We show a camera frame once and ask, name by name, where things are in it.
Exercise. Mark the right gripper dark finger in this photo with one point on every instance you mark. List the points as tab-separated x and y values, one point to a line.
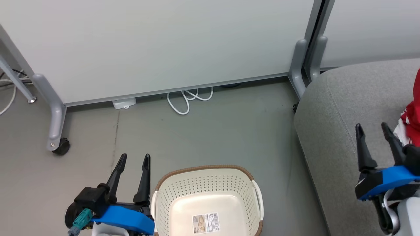
395	147
365	154

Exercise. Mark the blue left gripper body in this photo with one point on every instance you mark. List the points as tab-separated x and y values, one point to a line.
128	218

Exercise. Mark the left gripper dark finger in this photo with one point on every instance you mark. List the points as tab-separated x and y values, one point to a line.
144	186
115	180

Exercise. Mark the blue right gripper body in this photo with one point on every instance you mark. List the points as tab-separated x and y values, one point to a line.
387	178

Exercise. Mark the red garment with white stripes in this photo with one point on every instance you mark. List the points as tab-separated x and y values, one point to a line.
413	124

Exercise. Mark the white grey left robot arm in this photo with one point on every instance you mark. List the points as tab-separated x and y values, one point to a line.
108	231

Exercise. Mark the cream perforated laundry basket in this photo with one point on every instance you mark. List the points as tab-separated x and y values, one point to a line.
203	183

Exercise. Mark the basket barcode sticker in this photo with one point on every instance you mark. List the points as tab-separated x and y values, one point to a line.
205	223

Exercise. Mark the grey fabric sofa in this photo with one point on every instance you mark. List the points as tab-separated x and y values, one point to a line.
338	131

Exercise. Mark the white power adapter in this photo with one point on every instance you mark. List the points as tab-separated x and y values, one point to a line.
124	103

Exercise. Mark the small black caster wheel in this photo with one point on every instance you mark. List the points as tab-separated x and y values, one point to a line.
295	107

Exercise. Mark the long grey partition foot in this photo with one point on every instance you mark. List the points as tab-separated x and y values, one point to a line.
54	105

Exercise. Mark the narrow white partition panel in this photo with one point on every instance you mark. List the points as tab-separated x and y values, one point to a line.
370	29

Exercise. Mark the grey slanted table leg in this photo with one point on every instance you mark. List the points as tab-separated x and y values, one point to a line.
16	78

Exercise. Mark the wide white partition panel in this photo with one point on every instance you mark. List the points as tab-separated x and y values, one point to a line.
147	42

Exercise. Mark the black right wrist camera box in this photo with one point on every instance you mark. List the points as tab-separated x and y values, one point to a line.
413	154

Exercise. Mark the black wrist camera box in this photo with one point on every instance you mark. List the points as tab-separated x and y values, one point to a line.
90	198
413	154

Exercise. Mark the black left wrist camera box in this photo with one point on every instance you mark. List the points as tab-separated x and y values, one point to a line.
90	198

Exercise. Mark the teal left camera connector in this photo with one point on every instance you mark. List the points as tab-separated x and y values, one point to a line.
82	219

